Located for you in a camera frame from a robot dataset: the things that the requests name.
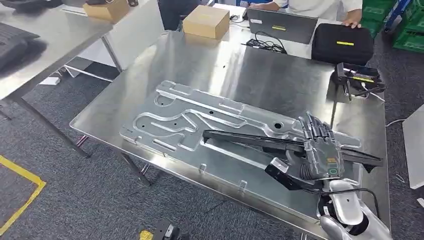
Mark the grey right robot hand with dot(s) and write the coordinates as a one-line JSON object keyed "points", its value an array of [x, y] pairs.
{"points": [[326, 155]]}

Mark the black plastic car panel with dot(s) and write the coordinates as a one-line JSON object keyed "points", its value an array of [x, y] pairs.
{"points": [[251, 139], [13, 46]]}

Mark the black device with yellow label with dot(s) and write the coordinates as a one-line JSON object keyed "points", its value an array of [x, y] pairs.
{"points": [[357, 76]]}

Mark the metal locating tab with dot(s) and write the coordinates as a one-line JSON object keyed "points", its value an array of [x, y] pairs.
{"points": [[243, 186], [202, 168]]}

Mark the white board panel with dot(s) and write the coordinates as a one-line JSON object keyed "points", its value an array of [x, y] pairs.
{"points": [[415, 149], [139, 36]]}

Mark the steel table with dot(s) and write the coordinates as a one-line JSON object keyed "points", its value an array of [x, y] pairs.
{"points": [[59, 39], [265, 73]]}

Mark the black carry case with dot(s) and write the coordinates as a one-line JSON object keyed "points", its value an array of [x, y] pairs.
{"points": [[341, 46]]}

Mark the grey laptop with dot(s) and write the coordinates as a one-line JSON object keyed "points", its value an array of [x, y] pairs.
{"points": [[281, 28]]}

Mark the green plastic crate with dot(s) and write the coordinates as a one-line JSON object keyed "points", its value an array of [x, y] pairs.
{"points": [[409, 36]]}

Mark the stamped metal plate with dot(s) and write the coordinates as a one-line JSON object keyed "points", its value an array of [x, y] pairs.
{"points": [[185, 109]]}

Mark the person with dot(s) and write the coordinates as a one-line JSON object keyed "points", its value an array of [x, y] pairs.
{"points": [[175, 13], [318, 6]]}

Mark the cardboard box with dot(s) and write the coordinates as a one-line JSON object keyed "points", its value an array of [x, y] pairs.
{"points": [[106, 11], [205, 21]]}

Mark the black and yellow device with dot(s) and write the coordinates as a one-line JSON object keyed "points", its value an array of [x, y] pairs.
{"points": [[162, 232]]}

